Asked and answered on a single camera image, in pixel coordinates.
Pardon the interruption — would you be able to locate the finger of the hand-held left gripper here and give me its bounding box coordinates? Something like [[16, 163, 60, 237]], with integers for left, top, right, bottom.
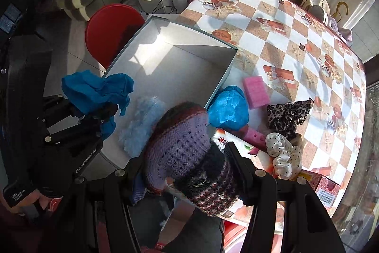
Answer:
[[44, 103, 119, 148], [40, 95, 79, 124]]

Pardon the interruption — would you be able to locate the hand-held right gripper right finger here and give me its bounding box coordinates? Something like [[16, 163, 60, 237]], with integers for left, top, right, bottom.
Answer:
[[225, 141, 345, 253]]

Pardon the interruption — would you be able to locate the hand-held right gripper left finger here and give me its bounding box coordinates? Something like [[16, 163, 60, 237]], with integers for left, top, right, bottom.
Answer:
[[63, 156, 149, 253]]

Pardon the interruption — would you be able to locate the blue disposable shoe cover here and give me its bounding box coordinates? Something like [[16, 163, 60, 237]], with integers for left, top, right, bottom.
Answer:
[[207, 85, 250, 130], [61, 70, 134, 141]]

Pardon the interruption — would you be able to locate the pink pitted sponge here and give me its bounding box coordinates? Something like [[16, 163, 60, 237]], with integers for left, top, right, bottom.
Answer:
[[241, 127, 267, 151]]

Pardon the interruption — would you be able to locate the white polka dot scrunchie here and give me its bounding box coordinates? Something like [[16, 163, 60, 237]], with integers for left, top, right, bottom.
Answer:
[[265, 133, 302, 179]]

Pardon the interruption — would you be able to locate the purple striped knit hat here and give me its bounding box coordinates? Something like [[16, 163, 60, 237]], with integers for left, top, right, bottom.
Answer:
[[144, 102, 242, 216]]

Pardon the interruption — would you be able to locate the leopard print scrunchie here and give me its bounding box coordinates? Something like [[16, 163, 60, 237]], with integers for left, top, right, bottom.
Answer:
[[266, 98, 314, 139]]

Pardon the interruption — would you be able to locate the pink rectangular sponge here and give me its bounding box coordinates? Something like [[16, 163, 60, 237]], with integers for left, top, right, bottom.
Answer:
[[243, 75, 271, 110]]

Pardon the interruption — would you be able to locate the white cardboard box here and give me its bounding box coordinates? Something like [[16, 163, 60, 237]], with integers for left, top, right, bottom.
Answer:
[[99, 14, 239, 170]]

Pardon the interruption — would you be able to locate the person's left hand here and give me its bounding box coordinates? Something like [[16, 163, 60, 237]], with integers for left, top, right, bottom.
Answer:
[[0, 189, 63, 216]]

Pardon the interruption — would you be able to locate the light blue fluffy scrunchie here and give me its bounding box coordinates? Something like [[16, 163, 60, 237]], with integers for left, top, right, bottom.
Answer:
[[118, 96, 168, 157]]

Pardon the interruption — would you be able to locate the red patterned carton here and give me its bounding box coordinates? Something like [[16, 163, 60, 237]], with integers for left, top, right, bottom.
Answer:
[[302, 168, 341, 209]]

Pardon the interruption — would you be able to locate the red plastic stool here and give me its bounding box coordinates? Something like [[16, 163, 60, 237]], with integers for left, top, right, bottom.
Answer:
[[85, 4, 146, 70]]

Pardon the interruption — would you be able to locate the checkered printed tablecloth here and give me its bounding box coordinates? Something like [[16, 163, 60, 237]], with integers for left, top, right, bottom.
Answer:
[[178, 0, 368, 212]]

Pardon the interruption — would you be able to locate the pink cloth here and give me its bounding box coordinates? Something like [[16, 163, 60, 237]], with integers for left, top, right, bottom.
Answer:
[[327, 17, 353, 41]]

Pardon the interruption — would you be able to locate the black floor cable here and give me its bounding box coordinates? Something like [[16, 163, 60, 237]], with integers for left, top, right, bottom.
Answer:
[[145, 0, 178, 19]]

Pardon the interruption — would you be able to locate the yellow umbrella handle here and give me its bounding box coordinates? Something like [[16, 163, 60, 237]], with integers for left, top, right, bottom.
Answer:
[[332, 2, 348, 19]]

